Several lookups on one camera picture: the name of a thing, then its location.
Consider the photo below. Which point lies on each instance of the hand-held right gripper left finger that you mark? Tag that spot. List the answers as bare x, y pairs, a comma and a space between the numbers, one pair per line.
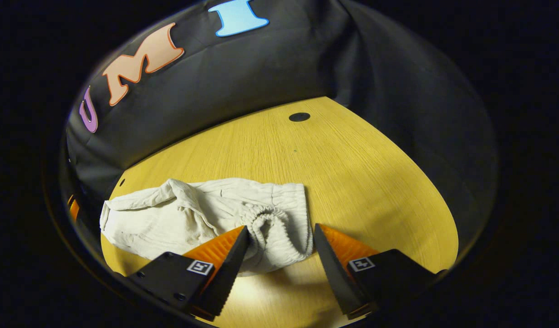
227, 269

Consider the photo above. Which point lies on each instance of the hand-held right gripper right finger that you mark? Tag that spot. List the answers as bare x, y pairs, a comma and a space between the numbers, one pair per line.
332, 269

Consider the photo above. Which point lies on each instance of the cream white jeans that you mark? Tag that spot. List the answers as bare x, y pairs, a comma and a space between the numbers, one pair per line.
170, 218

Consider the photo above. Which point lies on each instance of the black backdrop cloth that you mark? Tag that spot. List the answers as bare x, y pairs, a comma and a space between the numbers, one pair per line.
261, 68

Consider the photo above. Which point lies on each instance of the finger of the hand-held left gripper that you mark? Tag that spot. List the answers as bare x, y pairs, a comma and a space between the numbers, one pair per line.
74, 208

